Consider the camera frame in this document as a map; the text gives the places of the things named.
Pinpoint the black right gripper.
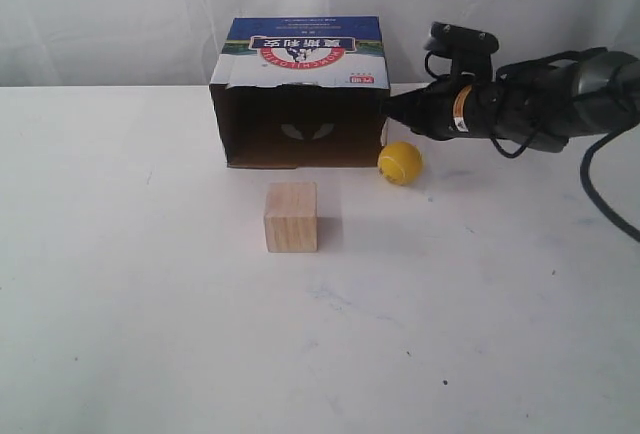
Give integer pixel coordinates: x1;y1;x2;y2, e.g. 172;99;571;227
382;83;569;152

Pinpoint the light wooden cube block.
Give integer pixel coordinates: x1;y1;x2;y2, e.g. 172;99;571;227
263;182;318;253

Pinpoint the printed cardboard box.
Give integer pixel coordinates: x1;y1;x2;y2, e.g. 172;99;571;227
209;16;390;169

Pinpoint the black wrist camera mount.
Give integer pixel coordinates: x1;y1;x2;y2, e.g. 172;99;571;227
424;22;499;82

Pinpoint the black cable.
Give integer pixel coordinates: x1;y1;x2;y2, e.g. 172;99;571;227
579;128;640;244

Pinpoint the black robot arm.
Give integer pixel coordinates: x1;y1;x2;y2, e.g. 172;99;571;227
381;47;639;157

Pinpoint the yellow tennis ball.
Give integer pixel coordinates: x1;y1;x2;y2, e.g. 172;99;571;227
377;141;424;186

